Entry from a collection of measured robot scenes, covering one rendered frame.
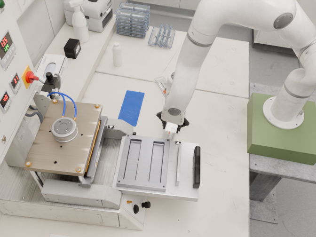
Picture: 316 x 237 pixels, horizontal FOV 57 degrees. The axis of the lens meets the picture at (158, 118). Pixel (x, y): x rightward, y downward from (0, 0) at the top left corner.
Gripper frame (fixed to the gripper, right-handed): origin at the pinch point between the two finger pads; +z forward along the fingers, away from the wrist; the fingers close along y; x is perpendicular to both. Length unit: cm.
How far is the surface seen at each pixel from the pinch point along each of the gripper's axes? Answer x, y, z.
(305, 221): -18, -95, 83
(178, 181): 34.0, -11.3, -18.3
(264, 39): -185, -44, 67
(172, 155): 22.8, -6.3, -14.4
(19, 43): 25, 43, -52
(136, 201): 38.5, 1.9, -0.7
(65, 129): 37, 26, -32
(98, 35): -51, 62, 3
